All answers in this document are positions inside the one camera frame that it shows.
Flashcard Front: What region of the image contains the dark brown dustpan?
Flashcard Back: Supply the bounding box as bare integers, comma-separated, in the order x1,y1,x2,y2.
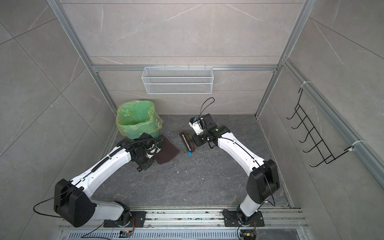
145,136,180,165

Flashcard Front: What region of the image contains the black wire hook rack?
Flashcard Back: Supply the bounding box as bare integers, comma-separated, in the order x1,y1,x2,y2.
286,88,355,168

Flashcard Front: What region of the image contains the brown cartoon face brush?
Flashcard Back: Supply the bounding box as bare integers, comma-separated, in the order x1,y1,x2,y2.
180,132,196,153

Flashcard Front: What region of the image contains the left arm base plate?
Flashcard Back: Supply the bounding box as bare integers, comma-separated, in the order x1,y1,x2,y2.
103,211,147,228

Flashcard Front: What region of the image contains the white wire mesh basket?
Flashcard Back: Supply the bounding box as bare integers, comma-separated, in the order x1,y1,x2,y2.
142,67,214,95

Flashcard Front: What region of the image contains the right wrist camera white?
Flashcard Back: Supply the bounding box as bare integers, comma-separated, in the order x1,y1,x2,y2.
189,117,204,136

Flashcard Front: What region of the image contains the yellow-green bin liner bag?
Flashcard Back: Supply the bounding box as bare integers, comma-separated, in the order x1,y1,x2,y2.
115,99,163,138

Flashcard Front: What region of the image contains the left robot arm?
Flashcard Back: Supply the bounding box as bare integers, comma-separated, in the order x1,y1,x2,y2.
54,133,165,228

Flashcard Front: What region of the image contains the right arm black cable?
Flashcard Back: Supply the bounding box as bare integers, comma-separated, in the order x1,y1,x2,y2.
198,97,216,118

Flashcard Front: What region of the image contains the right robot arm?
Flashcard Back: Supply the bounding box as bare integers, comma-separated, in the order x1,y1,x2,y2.
181,114,281,226

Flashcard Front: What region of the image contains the aluminium rail front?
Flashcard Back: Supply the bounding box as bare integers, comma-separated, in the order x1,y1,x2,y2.
58,208,307,232

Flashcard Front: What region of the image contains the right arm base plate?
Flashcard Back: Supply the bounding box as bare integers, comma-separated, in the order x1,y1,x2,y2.
222,210,265,227

